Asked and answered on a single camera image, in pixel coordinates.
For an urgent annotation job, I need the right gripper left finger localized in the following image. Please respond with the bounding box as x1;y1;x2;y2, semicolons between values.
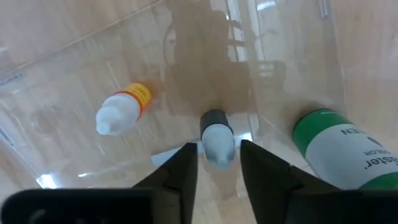
133;142;199;224

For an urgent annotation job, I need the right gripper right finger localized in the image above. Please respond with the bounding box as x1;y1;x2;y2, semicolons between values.
239;139;340;224

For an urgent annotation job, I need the small dark green coloring bottle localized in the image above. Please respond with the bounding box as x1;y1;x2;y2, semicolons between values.
199;108;236;170

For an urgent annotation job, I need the large green food coloring bottle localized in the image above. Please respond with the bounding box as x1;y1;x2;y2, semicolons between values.
292;108;398;191

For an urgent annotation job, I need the clear plastic bin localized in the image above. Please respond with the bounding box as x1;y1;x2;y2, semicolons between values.
0;0;352;224

